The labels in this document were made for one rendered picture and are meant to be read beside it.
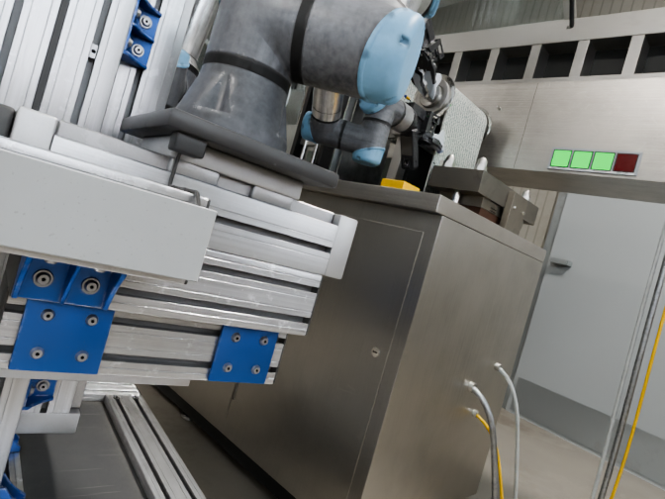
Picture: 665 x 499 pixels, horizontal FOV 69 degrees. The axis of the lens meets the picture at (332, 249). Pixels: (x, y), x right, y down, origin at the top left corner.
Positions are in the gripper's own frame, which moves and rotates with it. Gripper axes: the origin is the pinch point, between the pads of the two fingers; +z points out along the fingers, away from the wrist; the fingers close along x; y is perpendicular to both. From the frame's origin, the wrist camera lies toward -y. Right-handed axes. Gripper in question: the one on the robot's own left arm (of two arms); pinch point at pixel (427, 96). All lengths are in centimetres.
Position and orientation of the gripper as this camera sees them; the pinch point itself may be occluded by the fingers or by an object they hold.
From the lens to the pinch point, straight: 152.7
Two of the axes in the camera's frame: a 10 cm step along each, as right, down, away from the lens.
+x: -6.9, -2.0, 6.9
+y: 6.4, -6.2, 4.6
